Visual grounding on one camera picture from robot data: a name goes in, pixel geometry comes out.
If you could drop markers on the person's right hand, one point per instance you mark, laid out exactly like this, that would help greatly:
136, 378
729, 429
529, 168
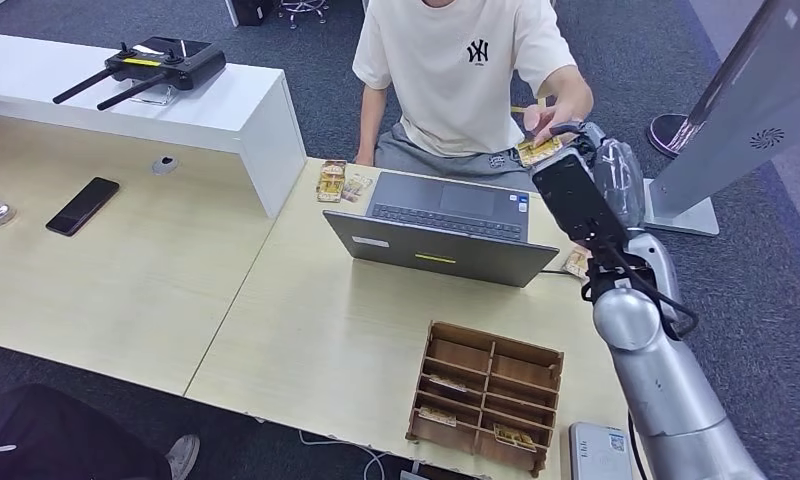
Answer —
365, 158

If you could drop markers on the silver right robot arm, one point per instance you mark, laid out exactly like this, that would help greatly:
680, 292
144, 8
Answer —
665, 384

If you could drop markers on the black remote controller with antennas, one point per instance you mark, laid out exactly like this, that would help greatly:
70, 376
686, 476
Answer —
175, 63

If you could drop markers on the bystander's shoe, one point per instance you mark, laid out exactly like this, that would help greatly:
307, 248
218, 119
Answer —
182, 457

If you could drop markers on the black cabinet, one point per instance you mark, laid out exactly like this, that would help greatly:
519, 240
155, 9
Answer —
254, 10

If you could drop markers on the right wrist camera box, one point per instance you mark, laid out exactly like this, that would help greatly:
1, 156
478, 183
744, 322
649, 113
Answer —
575, 195

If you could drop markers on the person's right forearm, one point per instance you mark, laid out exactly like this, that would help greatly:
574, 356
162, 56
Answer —
371, 122

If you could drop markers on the white desk riser shelf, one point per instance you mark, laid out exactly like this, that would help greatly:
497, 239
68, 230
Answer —
208, 112

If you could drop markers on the grey display kiosk stand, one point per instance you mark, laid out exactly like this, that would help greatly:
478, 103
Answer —
758, 99

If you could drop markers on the bystander's leg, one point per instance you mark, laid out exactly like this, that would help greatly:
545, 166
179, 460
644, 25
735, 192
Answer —
55, 440

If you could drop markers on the chrome office chair base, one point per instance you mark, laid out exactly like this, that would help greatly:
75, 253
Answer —
302, 10

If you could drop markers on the black smartphone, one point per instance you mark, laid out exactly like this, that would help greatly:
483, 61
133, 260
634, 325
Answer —
82, 206

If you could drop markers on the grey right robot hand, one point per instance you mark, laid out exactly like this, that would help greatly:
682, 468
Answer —
618, 175

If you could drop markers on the wooden card organizer box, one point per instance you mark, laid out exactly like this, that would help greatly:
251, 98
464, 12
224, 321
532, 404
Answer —
466, 351

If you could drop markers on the person's left hand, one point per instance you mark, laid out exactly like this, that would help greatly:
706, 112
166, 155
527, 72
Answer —
559, 112

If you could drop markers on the round dark stand base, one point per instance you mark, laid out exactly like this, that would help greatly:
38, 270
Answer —
666, 136

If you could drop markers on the grey round desk grommet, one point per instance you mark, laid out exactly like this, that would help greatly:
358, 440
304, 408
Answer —
165, 165

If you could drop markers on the pale clear card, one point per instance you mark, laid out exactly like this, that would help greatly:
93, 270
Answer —
357, 187

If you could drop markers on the person's left forearm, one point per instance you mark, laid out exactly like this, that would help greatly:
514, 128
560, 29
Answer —
562, 83

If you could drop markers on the grey laptop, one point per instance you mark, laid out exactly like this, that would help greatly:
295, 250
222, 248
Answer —
440, 252

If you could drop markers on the clear acrylic stand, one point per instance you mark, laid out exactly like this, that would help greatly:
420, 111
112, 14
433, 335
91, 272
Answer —
158, 98

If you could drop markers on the white box with QR label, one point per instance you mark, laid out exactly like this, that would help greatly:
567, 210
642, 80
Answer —
599, 454

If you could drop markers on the person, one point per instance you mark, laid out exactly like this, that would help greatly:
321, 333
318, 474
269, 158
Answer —
450, 86

